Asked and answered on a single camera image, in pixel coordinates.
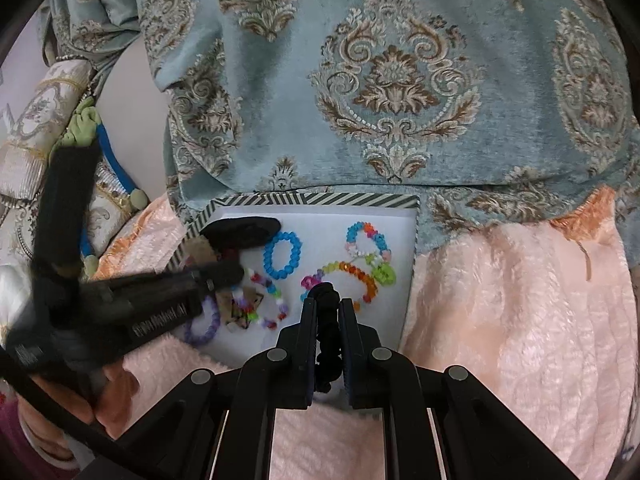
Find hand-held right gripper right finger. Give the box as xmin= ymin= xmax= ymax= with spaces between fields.
xmin=339 ymin=297 xmax=616 ymax=480

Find green and white bead bracelet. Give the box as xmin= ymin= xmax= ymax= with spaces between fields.
xmin=357 ymin=254 xmax=397 ymax=287

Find person's left hand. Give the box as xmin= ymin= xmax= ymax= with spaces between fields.
xmin=20 ymin=360 xmax=143 ymax=442

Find striped box with white inside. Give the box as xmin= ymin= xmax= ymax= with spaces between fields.
xmin=172 ymin=191 xmax=420 ymax=357

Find leopard print hair bow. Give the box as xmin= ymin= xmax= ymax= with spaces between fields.
xmin=182 ymin=240 xmax=267 ymax=334

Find cream patterned cushion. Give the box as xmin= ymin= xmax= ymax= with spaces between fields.
xmin=0 ymin=60 xmax=136 ymax=281

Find pink plush blanket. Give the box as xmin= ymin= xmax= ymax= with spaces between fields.
xmin=95 ymin=185 xmax=640 ymax=480

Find orange bead bracelet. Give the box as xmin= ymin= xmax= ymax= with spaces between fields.
xmin=300 ymin=260 xmax=379 ymax=312

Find blue tieback cord green tassels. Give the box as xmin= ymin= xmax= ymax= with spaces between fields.
xmin=64 ymin=97 xmax=148 ymax=278

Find purple bead bracelet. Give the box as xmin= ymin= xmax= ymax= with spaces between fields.
xmin=182 ymin=296 xmax=222 ymax=347

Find maroon garment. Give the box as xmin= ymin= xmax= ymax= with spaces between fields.
xmin=0 ymin=395 xmax=78 ymax=480

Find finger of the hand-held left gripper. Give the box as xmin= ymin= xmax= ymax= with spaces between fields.
xmin=150 ymin=261 xmax=247 ymax=307

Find black felt hair clip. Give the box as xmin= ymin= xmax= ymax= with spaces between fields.
xmin=200 ymin=216 xmax=282 ymax=252

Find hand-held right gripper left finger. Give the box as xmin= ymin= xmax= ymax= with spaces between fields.
xmin=115 ymin=297 xmax=321 ymax=480

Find teal damask curtain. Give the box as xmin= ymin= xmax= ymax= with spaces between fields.
xmin=40 ymin=0 xmax=640 ymax=252

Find pastel blue pink bead bracelet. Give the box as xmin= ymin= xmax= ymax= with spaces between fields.
xmin=345 ymin=221 xmax=390 ymax=263

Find black cable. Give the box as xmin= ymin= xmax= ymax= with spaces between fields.
xmin=0 ymin=347 xmax=151 ymax=480

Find black bead bracelet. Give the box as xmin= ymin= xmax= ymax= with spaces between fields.
xmin=307 ymin=282 xmax=344 ymax=394

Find multicoloured bead bracelet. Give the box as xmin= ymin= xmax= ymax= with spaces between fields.
xmin=244 ymin=269 xmax=290 ymax=331

